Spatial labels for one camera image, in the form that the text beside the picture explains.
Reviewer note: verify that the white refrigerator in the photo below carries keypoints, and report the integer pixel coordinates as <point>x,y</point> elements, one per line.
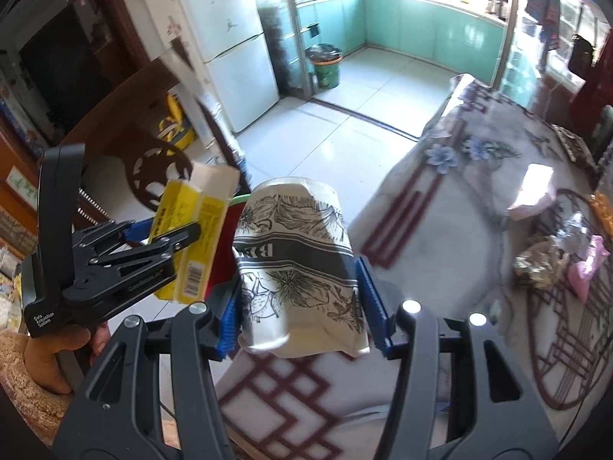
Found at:
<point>239,72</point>

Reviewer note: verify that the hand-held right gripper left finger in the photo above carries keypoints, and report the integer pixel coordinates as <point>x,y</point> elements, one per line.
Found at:
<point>230,318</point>

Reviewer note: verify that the red basin with green rim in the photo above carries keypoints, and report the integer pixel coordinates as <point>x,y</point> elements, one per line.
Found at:
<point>222,258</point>

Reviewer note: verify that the yellow cardboard box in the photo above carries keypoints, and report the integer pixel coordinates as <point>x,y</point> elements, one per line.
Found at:
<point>210,220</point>

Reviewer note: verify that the glass sliding door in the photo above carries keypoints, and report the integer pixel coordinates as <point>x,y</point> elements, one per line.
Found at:
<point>282,43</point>

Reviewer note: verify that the dark red hanging bag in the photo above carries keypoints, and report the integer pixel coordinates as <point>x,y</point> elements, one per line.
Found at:
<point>591,100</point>

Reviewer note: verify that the white pink tissue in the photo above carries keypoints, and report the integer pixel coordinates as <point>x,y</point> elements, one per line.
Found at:
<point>534,187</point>

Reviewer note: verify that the black hanging bag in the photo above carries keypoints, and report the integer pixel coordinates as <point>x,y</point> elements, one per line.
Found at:
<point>582,55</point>

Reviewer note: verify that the dark wooden cabinet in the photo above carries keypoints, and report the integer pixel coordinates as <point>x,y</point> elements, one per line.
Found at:
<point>110,28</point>

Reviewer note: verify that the green trash bin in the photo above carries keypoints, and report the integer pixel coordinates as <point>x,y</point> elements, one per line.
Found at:
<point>328,74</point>

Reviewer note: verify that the yellow bag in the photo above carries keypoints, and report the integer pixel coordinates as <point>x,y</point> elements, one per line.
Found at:
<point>177,129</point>

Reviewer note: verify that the crumpled silver foil wrapper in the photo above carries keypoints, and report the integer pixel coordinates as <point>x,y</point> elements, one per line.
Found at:
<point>574,232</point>

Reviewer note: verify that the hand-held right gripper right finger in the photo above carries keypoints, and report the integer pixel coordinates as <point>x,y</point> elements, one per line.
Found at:
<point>376,316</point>

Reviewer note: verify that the crushed printed paper cup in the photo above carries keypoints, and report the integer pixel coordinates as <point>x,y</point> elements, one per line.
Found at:
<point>297,258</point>

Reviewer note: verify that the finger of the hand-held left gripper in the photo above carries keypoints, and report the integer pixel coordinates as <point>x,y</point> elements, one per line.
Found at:
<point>136,234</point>
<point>163,244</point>

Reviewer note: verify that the carved dark wooden chair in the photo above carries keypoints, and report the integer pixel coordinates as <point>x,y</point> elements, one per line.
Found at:
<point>119,96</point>

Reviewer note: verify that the crumpled gold foil wrapper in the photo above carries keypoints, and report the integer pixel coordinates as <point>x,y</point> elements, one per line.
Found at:
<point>541,263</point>

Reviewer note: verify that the orange snack bag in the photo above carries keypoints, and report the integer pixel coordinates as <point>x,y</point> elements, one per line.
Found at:
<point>603,211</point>

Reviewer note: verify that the teal kitchen cabinets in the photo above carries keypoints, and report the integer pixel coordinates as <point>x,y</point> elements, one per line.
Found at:
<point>421,24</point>

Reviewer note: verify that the person's left hand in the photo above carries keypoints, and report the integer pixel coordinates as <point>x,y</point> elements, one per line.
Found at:
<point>48,359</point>

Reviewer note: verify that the pink plastic packet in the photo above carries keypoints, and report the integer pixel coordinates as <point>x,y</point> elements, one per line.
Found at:
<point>586,273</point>

